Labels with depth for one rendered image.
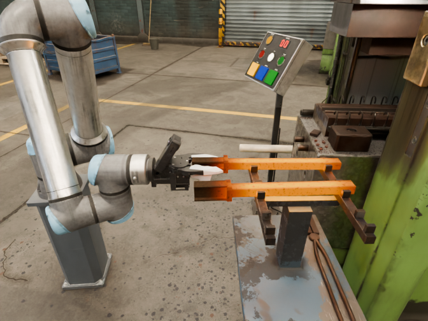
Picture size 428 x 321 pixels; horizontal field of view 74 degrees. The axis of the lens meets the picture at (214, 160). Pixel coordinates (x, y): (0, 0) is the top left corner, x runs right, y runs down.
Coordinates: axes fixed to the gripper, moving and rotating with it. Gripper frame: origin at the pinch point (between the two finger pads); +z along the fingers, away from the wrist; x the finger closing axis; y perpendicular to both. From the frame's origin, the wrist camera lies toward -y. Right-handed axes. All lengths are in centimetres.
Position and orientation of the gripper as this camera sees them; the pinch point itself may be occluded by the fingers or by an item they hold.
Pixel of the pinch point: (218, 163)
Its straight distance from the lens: 82.6
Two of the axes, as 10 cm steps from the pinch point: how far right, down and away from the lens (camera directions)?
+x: 0.0, 5.1, -8.6
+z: 10.0, 0.0, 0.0
